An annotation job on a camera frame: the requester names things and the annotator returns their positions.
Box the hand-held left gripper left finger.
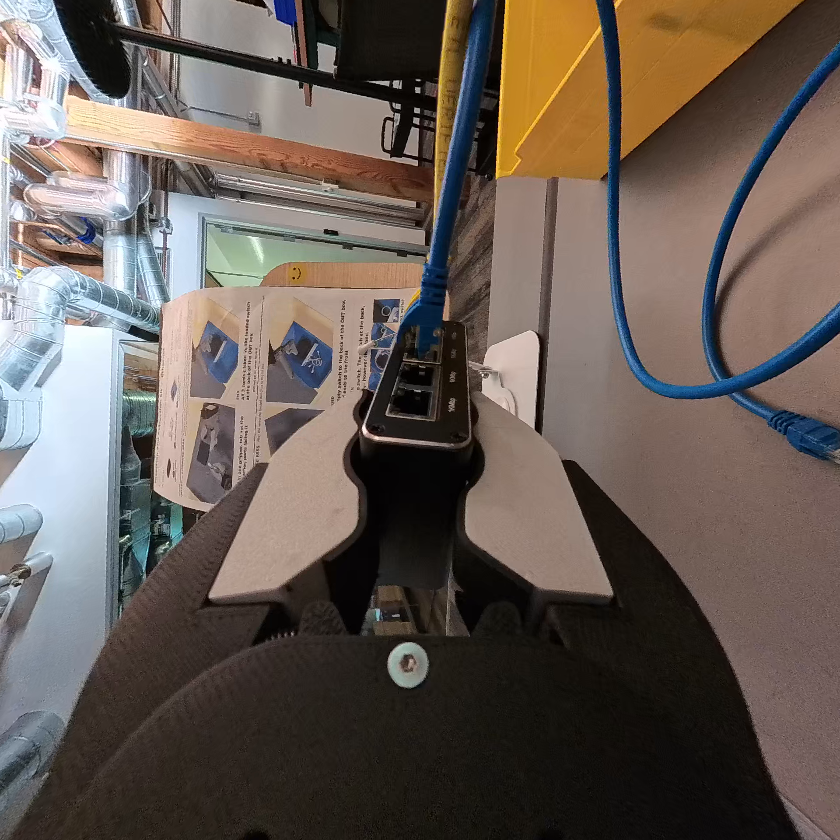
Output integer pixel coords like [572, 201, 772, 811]
[209, 390, 370, 605]

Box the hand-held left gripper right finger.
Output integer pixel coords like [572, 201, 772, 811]
[461, 394, 616, 606]

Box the black ethernet splitter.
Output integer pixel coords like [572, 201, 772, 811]
[361, 320, 475, 592]

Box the yellow plastic bin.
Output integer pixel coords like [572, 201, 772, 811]
[495, 0, 805, 181]

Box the yellow ethernet cable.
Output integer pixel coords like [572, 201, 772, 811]
[402, 0, 475, 324]

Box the white stand base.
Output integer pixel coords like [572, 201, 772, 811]
[484, 331, 542, 431]

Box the printed instruction sheet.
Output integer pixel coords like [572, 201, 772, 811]
[152, 285, 454, 513]

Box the wooden display board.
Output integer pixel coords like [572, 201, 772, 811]
[261, 261, 457, 309]

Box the silver ceiling ductwork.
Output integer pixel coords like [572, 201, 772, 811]
[0, 0, 173, 454]

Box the black pole stand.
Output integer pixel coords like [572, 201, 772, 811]
[54, 0, 437, 109]

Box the spiral duct behind glass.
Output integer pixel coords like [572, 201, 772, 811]
[121, 387, 158, 460]

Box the silver spiral duct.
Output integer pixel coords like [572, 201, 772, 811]
[0, 710, 67, 798]

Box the blue ethernet cable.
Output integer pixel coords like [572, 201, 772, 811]
[397, 0, 840, 468]

